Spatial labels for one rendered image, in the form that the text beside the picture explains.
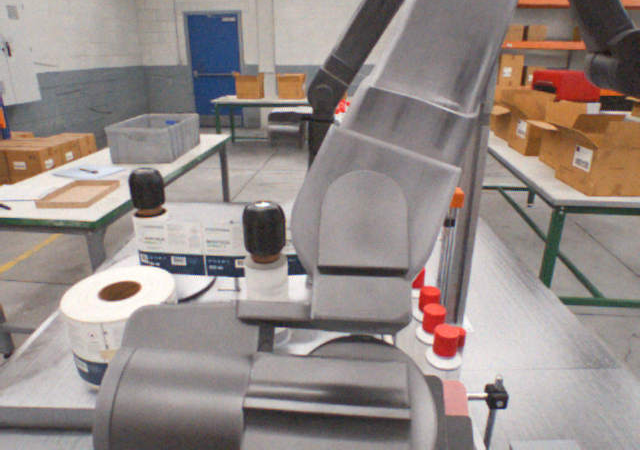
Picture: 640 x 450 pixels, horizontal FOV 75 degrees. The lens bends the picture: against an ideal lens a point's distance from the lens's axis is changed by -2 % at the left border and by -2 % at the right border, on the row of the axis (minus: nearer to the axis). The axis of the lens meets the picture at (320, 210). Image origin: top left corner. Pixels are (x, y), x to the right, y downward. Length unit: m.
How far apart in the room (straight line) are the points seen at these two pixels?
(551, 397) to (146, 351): 0.87
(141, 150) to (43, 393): 2.05
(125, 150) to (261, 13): 6.08
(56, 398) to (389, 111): 0.83
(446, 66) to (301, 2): 8.33
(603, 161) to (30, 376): 2.34
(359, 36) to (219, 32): 8.12
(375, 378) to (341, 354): 0.02
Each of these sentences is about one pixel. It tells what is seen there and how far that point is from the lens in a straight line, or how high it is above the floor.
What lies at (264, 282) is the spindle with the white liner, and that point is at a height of 1.03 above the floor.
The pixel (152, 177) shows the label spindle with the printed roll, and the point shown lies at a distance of 1.10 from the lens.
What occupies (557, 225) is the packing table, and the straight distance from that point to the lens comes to 2.45.
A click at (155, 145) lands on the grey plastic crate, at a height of 0.91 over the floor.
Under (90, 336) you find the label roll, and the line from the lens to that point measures 0.85.
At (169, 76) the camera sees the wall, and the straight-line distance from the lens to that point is 9.26.
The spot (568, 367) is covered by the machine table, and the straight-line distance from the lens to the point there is 1.08.
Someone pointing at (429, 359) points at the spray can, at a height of 1.04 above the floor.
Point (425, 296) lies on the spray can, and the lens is 0.71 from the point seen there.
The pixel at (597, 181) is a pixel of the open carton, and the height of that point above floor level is 0.86.
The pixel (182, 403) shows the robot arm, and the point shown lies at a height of 1.33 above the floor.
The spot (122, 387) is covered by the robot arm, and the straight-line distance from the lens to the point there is 0.19.
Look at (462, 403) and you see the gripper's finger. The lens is 0.31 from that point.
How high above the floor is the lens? 1.45
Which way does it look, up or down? 20 degrees down
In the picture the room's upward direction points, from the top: straight up
